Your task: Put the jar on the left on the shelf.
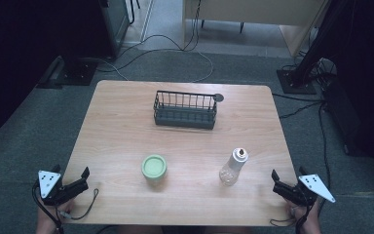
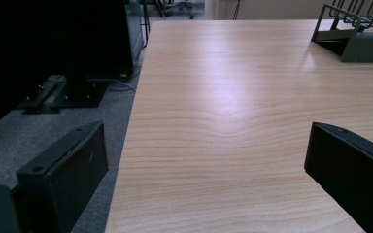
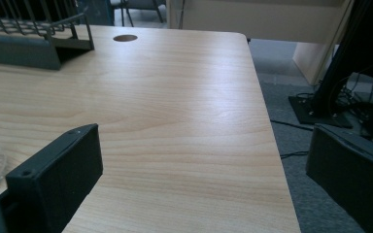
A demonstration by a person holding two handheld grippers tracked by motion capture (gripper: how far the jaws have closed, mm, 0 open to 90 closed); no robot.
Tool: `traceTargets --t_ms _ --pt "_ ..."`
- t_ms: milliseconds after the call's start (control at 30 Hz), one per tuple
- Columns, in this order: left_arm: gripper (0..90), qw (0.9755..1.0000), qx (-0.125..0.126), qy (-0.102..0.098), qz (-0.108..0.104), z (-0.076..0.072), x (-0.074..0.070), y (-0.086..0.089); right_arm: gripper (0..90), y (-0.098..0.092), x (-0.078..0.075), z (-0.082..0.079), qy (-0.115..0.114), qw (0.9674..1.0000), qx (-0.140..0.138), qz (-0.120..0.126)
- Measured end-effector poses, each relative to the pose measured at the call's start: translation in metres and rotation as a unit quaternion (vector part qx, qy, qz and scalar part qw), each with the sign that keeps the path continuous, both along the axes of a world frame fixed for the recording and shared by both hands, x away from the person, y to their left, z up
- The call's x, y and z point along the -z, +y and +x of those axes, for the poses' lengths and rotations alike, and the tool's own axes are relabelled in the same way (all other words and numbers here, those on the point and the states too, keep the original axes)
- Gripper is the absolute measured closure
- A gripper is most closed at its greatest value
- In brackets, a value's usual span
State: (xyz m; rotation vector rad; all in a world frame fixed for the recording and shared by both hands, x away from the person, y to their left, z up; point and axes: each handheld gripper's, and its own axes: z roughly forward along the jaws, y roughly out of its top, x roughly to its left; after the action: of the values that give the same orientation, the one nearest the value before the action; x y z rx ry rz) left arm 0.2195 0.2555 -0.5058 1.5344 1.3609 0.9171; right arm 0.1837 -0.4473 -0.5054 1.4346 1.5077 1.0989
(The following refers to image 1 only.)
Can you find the clear bottle with white cap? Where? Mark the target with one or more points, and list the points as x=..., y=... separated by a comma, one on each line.
x=233, y=165

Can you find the black stand base with pole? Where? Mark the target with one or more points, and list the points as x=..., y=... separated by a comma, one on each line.
x=297, y=79

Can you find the beige wooden desk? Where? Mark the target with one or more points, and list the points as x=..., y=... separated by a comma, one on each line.
x=256, y=9

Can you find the person's right hand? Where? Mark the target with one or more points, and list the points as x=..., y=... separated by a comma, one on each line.
x=300, y=213

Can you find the dark glass-front cabinet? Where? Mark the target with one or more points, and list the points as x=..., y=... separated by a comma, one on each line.
x=117, y=22

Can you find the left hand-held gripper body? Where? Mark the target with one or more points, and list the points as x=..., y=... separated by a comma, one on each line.
x=50, y=185

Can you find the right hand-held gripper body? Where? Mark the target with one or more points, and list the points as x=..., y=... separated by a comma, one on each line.
x=305, y=190

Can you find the black round disc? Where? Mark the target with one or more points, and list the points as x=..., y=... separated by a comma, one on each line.
x=218, y=97

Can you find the person's left hand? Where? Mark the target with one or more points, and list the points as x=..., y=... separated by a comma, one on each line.
x=66, y=208

